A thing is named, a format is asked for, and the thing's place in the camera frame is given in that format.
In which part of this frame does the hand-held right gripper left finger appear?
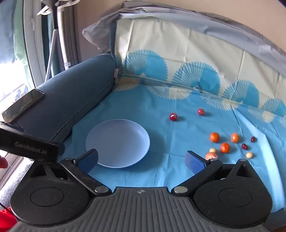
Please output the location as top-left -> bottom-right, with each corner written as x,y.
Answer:
29,149 -> 112,196

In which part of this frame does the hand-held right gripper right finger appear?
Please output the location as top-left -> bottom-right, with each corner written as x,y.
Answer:
172,150 -> 258,197

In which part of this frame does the lavender bowl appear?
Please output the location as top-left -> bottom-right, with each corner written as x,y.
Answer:
85,119 -> 150,169

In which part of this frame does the dark smartphone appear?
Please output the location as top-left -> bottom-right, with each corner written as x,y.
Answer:
2,89 -> 45,123

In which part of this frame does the blue sofa armrest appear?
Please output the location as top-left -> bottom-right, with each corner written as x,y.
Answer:
16,53 -> 117,143

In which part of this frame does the blue fan-print sheet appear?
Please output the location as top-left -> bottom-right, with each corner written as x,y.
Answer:
60,17 -> 286,212

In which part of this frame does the grey vacuum tube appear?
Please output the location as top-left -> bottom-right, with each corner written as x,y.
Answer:
56,9 -> 71,68

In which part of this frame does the grey sofa cover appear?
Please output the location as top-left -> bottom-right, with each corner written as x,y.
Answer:
82,0 -> 286,79

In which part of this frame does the grey ribbed hose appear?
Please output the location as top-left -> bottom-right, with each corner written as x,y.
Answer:
44,29 -> 59,82

